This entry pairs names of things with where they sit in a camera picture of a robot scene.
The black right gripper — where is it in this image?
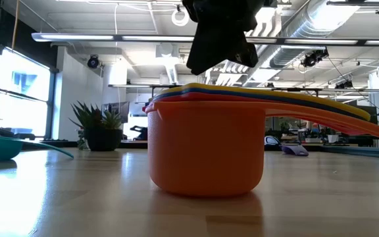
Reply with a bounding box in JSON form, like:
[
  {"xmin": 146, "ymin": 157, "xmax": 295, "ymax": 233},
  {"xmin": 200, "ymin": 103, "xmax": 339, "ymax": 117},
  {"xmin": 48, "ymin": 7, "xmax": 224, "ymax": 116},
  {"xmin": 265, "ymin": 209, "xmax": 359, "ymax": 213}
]
[{"xmin": 182, "ymin": 0, "xmax": 266, "ymax": 76}]

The yellow measuring cup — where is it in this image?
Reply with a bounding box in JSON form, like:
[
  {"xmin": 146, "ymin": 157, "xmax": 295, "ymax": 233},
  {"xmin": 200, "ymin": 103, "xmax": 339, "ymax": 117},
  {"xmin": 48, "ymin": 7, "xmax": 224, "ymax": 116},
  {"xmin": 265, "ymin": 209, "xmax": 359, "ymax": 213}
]
[{"xmin": 161, "ymin": 82, "xmax": 372, "ymax": 122}]

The blue measuring cup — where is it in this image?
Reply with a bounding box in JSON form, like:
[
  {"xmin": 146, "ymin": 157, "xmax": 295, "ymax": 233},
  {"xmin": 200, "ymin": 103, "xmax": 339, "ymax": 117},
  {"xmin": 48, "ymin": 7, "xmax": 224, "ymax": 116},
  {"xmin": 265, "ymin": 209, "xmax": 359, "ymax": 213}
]
[{"xmin": 151, "ymin": 87, "xmax": 370, "ymax": 121}]

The red measuring cup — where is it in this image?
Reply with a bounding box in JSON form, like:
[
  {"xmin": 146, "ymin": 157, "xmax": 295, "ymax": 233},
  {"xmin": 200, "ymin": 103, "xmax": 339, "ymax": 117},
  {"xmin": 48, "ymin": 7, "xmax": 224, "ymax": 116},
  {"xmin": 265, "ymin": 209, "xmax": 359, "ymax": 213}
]
[{"xmin": 142, "ymin": 92, "xmax": 368, "ymax": 121}]

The orange measuring cup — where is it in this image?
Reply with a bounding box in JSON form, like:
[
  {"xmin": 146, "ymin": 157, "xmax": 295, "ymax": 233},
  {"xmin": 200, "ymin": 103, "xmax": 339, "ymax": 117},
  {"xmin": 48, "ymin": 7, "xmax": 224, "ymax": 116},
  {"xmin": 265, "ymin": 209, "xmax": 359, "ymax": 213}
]
[{"xmin": 145, "ymin": 100, "xmax": 379, "ymax": 198}]

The purple measuring cup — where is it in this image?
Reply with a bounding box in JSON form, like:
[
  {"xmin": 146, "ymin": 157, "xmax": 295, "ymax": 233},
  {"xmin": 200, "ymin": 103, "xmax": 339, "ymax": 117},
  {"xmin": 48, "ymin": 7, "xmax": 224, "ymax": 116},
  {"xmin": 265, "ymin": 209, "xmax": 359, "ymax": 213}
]
[{"xmin": 280, "ymin": 144, "xmax": 309, "ymax": 157}]

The white round object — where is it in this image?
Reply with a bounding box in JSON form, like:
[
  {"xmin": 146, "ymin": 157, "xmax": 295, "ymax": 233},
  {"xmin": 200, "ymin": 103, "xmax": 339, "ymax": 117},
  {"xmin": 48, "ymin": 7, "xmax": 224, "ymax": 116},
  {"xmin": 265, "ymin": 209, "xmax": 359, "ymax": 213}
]
[{"xmin": 263, "ymin": 135, "xmax": 281, "ymax": 147}]

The long ceiling light bar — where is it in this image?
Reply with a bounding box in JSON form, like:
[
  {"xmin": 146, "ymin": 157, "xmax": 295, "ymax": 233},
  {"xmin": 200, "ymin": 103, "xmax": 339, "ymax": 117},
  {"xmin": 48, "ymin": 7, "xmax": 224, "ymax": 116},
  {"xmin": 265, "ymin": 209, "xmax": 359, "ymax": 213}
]
[{"xmin": 31, "ymin": 32, "xmax": 379, "ymax": 46}]

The green succulent plant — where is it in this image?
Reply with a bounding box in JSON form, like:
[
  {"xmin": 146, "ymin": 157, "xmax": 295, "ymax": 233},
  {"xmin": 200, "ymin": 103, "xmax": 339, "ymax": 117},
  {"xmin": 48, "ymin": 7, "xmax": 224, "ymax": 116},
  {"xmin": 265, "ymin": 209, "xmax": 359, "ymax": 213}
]
[{"xmin": 69, "ymin": 101, "xmax": 124, "ymax": 132}]

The black plant pot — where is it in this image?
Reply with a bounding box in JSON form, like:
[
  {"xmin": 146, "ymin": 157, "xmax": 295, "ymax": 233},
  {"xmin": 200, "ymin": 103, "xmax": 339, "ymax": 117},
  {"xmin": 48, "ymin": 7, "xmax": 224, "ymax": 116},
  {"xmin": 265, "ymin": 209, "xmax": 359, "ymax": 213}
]
[{"xmin": 84, "ymin": 128, "xmax": 124, "ymax": 152}]

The blue flat panel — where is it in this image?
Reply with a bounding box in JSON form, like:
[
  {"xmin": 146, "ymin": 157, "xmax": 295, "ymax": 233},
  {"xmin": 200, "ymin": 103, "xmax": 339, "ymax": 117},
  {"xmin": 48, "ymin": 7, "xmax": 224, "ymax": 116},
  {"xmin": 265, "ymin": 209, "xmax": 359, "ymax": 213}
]
[{"xmin": 320, "ymin": 144, "xmax": 379, "ymax": 161}]

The large window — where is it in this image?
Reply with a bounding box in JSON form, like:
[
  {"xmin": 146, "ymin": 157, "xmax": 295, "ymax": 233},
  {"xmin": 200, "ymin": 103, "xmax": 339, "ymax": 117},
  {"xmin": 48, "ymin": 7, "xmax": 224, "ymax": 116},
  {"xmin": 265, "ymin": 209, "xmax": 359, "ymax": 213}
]
[{"xmin": 0, "ymin": 48, "xmax": 51, "ymax": 138}]

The white hanging ring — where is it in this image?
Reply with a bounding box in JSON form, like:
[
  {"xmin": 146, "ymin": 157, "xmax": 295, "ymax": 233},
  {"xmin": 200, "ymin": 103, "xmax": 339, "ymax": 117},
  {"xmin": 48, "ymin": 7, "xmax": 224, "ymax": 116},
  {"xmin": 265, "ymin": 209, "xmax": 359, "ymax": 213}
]
[{"xmin": 170, "ymin": 7, "xmax": 191, "ymax": 28}]

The black ceiling camera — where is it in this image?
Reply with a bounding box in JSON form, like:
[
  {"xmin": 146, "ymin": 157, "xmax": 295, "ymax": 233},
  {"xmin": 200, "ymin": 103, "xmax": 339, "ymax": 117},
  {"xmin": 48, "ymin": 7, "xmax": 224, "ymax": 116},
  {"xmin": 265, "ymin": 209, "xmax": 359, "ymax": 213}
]
[
  {"xmin": 300, "ymin": 48, "xmax": 330, "ymax": 68},
  {"xmin": 335, "ymin": 80, "xmax": 354, "ymax": 90},
  {"xmin": 87, "ymin": 55, "xmax": 100, "ymax": 69}
]

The thin black hanging cable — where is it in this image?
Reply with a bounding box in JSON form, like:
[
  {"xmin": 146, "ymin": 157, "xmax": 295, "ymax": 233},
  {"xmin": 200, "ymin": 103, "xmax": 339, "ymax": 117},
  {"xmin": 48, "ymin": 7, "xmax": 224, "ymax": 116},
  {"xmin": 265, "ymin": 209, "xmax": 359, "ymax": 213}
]
[{"xmin": 327, "ymin": 56, "xmax": 379, "ymax": 115}]

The yellow hanging strap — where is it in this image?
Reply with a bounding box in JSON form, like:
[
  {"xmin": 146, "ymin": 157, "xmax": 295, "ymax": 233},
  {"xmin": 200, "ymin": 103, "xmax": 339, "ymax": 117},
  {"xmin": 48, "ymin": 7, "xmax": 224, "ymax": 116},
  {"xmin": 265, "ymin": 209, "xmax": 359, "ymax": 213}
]
[{"xmin": 11, "ymin": 0, "xmax": 20, "ymax": 51}]

